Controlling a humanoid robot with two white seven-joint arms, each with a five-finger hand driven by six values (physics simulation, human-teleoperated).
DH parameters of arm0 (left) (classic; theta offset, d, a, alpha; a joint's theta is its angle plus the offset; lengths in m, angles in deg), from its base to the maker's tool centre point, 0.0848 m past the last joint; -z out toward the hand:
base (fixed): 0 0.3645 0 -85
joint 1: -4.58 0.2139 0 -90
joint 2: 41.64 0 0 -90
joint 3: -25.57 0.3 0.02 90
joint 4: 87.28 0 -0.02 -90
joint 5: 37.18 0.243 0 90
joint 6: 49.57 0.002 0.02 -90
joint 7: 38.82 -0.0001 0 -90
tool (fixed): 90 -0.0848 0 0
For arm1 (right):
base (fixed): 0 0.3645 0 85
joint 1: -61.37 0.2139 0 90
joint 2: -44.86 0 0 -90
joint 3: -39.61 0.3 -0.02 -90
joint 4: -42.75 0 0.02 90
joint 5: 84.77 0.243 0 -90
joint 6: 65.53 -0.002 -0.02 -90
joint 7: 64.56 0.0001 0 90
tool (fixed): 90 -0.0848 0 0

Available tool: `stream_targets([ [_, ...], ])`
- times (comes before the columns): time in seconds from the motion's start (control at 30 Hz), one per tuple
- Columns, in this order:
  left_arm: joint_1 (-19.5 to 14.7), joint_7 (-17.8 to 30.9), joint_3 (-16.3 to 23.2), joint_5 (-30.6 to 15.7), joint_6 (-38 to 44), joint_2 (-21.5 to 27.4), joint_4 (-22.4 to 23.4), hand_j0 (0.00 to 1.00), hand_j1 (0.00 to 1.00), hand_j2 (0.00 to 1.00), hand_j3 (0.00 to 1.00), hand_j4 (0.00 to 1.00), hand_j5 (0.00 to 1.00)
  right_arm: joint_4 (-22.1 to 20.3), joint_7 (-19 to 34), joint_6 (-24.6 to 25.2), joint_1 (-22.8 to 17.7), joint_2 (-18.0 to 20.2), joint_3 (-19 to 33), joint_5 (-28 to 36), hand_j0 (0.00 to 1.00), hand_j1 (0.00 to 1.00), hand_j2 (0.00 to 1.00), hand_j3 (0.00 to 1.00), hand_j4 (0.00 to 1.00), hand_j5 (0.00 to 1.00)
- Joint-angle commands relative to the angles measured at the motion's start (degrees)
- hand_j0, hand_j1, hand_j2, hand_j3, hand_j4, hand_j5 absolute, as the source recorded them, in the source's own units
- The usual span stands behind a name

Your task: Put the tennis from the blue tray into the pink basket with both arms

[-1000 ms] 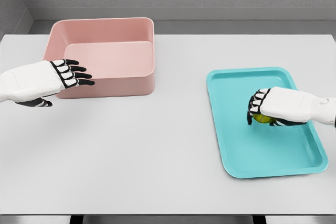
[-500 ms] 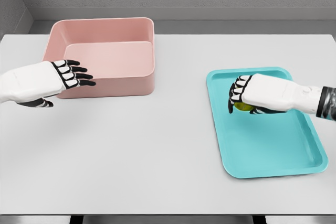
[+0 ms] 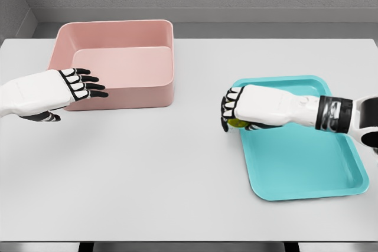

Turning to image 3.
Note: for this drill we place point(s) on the yellow-green tennis ball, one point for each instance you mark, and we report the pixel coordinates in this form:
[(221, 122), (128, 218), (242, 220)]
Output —
[(236, 122)]

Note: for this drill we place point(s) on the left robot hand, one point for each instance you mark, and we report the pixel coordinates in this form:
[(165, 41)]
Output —
[(47, 88)]

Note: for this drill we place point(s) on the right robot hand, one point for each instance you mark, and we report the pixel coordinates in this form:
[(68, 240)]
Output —
[(251, 101)]

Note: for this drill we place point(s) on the blue tray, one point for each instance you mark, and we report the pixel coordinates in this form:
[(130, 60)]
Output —
[(298, 151)]

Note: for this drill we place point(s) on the pink basket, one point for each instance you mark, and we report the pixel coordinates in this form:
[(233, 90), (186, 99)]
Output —
[(124, 63)]

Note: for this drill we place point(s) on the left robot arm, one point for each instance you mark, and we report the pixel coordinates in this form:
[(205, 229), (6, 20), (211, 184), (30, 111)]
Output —
[(7, 98)]

